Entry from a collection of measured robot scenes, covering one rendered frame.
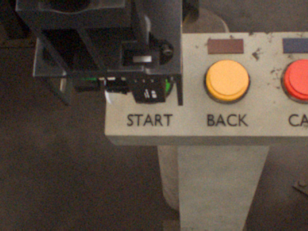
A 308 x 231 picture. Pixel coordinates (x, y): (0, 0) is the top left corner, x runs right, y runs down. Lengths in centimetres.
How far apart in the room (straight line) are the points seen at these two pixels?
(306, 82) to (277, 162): 67
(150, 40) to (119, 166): 85
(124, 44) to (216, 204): 41
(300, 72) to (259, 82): 4
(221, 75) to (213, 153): 10
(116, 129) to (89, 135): 72
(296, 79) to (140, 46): 23
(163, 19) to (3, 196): 93
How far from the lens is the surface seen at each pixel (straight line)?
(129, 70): 18
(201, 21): 58
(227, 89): 38
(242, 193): 54
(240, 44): 41
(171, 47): 19
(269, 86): 40
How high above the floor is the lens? 90
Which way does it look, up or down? 54 degrees down
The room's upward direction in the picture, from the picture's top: 7 degrees counter-clockwise
